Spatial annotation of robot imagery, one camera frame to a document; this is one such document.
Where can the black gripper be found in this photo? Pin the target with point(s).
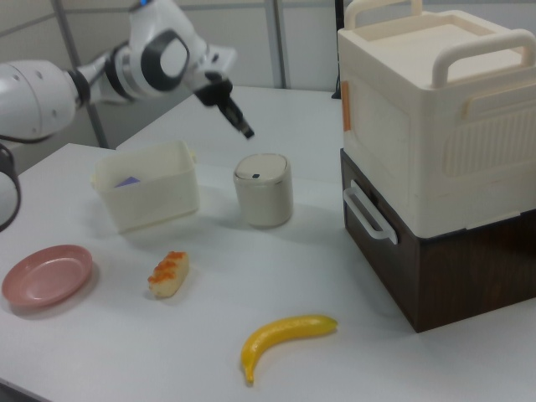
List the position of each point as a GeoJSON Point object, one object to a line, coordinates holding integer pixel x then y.
{"type": "Point", "coordinates": [213, 92]}

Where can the beige trash can lid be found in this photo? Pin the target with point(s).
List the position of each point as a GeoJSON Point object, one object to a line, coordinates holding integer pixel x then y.
{"type": "Point", "coordinates": [261, 167]}

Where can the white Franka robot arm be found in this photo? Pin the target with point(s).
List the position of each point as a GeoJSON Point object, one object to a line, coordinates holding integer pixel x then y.
{"type": "Point", "coordinates": [37, 100]}

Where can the beige round trash can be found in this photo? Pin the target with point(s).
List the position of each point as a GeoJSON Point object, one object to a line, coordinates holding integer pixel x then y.
{"type": "Point", "coordinates": [264, 205]}

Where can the white translucent plastic bin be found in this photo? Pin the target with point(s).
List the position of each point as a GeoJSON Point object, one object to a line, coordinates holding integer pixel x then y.
{"type": "Point", "coordinates": [151, 201]}

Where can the purple flat item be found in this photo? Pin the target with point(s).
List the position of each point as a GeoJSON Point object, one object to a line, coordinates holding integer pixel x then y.
{"type": "Point", "coordinates": [127, 182]}

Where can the toy sushi with orange roe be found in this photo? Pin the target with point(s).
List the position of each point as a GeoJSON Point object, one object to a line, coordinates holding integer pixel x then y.
{"type": "Point", "coordinates": [169, 274]}

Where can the cream plastic toy box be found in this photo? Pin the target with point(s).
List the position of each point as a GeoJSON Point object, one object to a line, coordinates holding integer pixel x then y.
{"type": "Point", "coordinates": [427, 138]}

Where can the yellow toy banana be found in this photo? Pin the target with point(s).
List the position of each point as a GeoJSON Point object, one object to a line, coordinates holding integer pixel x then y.
{"type": "Point", "coordinates": [276, 335]}

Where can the pink plastic plate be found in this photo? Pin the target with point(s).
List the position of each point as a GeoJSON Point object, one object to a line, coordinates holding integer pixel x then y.
{"type": "Point", "coordinates": [46, 276]}

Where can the dark brown wooden drawer box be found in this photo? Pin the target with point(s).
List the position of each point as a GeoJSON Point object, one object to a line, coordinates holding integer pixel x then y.
{"type": "Point", "coordinates": [452, 276]}

